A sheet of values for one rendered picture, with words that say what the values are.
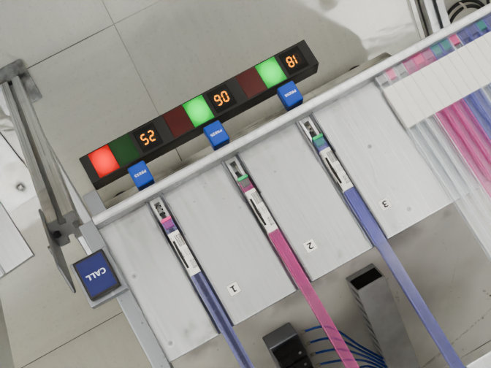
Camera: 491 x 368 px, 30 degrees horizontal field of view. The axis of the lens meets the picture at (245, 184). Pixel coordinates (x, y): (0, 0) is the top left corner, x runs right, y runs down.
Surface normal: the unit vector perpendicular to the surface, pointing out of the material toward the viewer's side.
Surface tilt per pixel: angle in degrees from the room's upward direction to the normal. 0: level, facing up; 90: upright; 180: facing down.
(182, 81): 0
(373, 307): 0
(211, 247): 43
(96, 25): 0
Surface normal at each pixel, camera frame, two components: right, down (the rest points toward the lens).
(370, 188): -0.01, -0.25
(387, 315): 0.33, 0.39
